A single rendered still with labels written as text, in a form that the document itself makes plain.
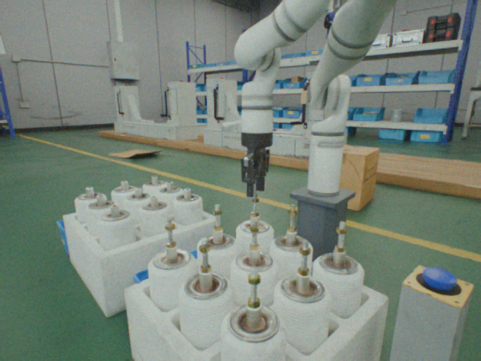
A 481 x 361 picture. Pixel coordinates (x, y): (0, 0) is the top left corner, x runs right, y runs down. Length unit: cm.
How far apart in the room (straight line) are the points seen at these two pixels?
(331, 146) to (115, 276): 67
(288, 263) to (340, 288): 12
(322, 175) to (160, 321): 54
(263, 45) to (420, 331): 55
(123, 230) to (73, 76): 634
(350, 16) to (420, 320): 50
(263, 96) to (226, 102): 268
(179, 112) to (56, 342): 321
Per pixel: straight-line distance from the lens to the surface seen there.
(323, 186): 86
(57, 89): 698
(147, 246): 88
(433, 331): 51
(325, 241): 89
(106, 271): 86
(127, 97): 504
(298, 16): 60
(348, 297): 62
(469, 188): 222
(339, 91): 83
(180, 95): 384
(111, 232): 87
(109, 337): 88
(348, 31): 64
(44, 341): 94
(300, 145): 260
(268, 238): 73
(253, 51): 65
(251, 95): 66
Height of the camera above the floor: 56
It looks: 15 degrees down
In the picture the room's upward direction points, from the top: straight up
